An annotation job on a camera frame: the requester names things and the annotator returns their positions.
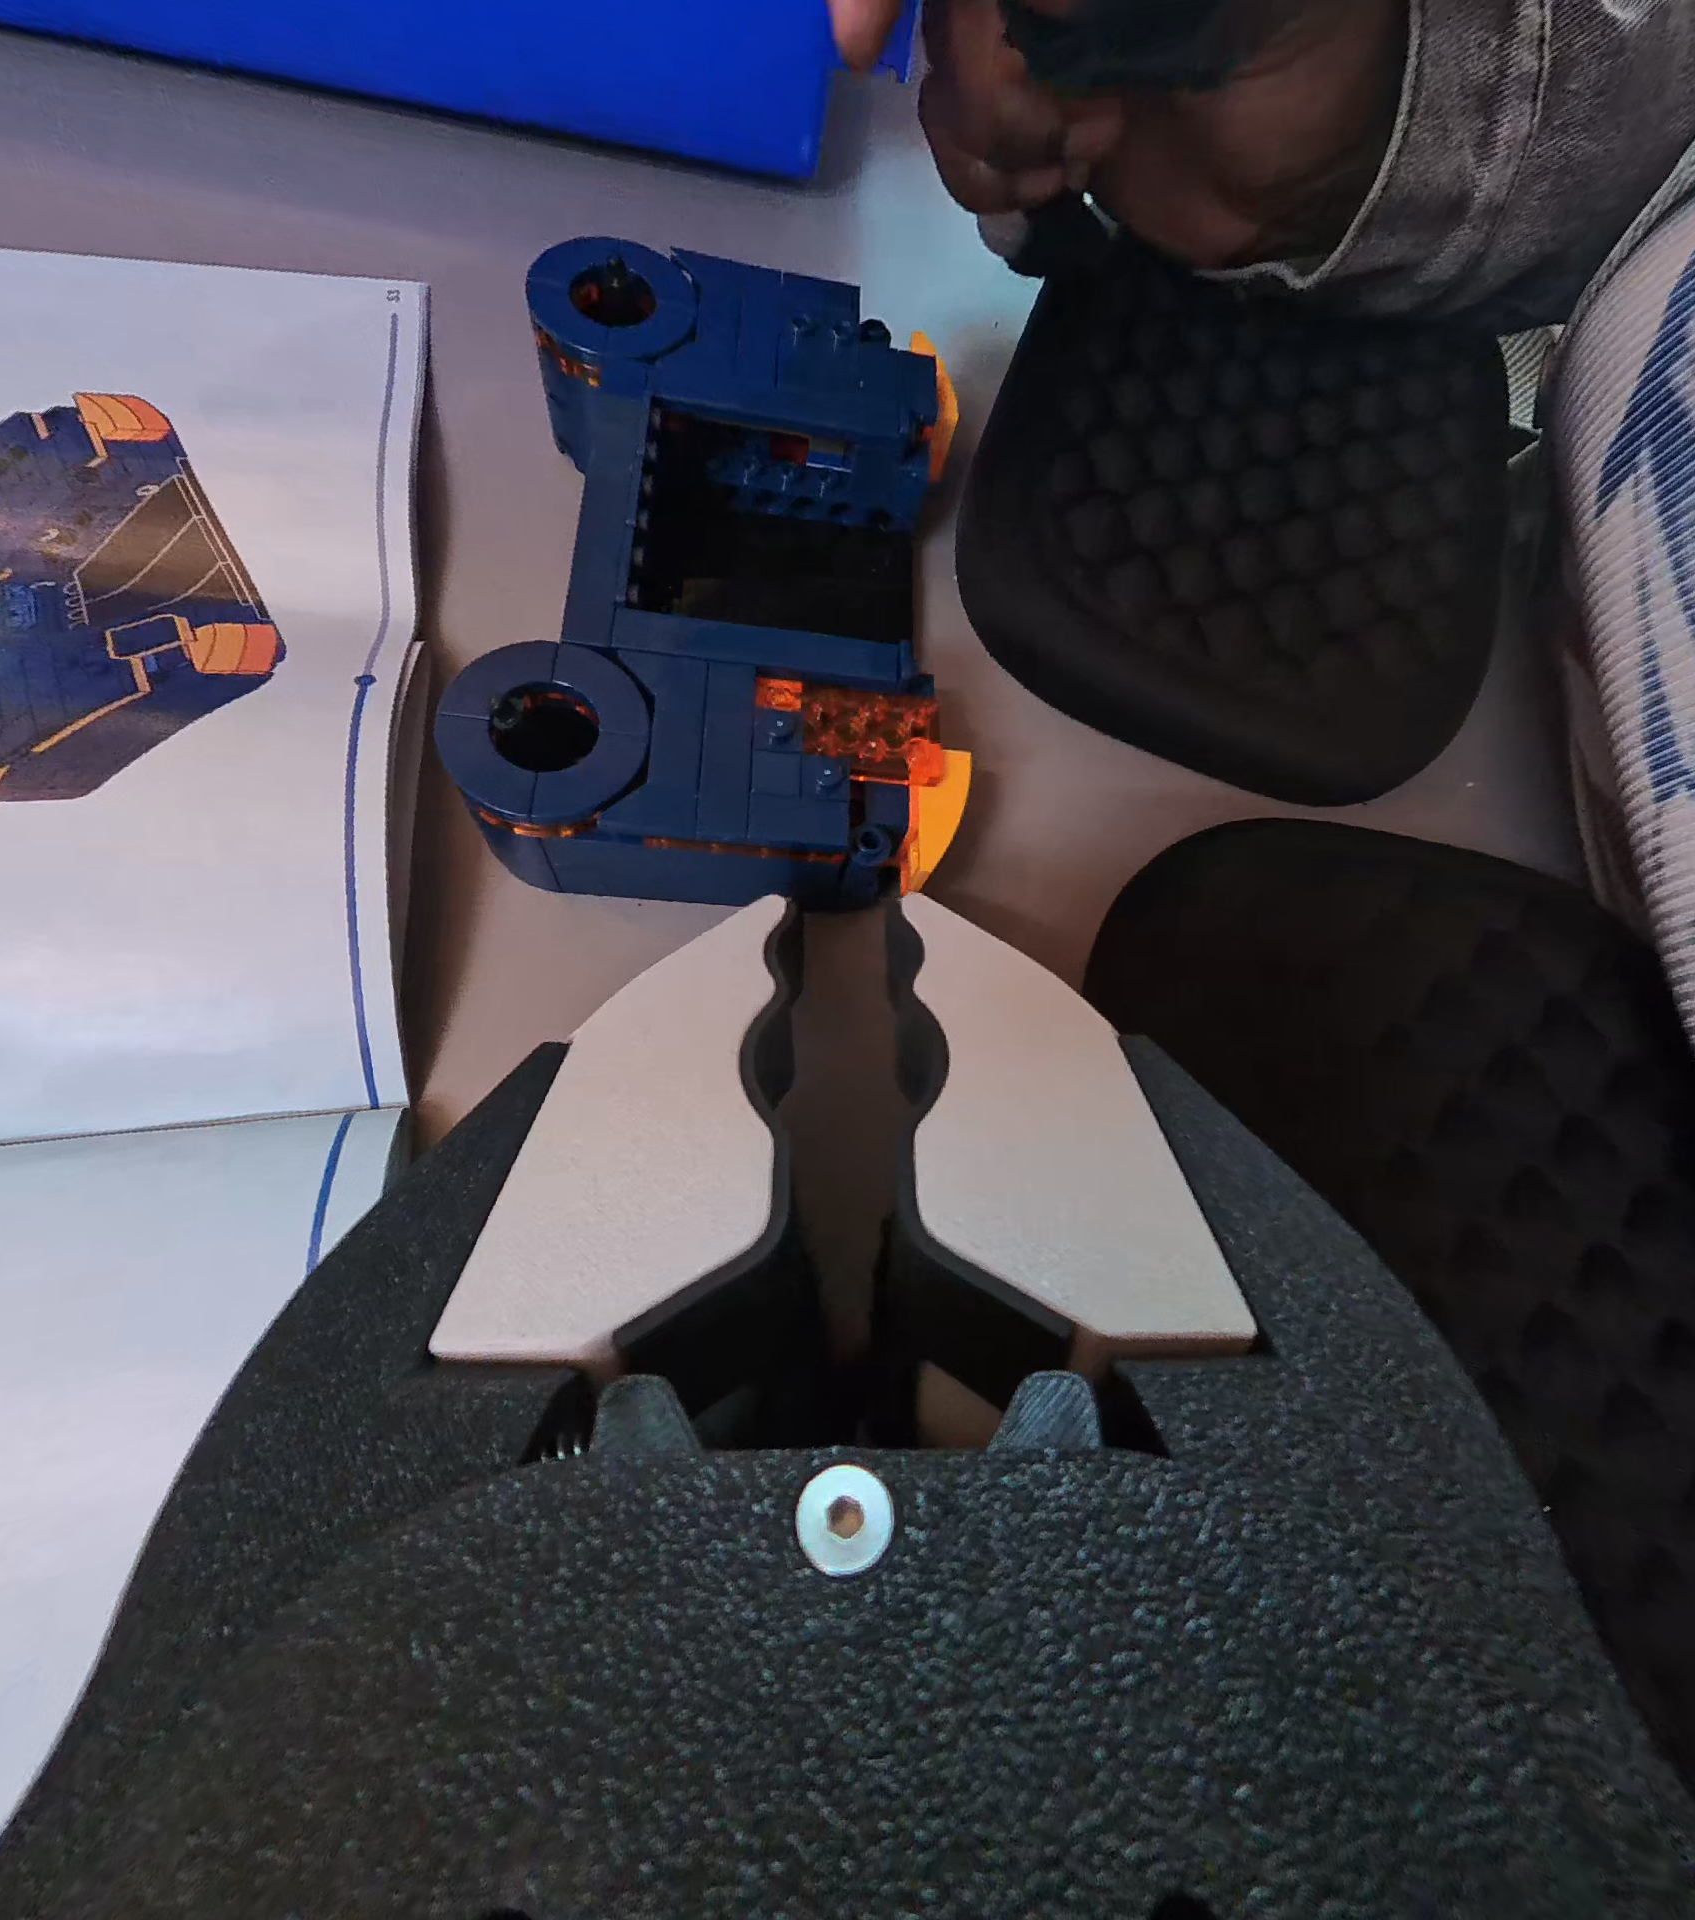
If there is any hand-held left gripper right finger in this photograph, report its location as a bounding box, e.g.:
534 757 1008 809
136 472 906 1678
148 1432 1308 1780
880 893 1262 1419

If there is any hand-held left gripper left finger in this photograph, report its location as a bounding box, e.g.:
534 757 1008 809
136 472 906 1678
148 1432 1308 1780
428 893 832 1419

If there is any blue orange brick model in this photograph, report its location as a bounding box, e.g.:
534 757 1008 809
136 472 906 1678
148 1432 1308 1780
432 234 974 912

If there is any instruction booklet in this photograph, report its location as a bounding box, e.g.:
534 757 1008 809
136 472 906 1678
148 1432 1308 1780
0 236 432 1920

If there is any person's right hand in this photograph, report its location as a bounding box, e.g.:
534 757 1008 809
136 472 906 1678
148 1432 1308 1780
830 0 1408 276

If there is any black bumpy cushion pad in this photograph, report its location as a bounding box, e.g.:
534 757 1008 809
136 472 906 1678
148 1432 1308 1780
956 246 1516 807

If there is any person's white blue sweater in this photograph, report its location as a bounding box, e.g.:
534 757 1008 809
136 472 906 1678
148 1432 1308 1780
1544 149 1695 1201

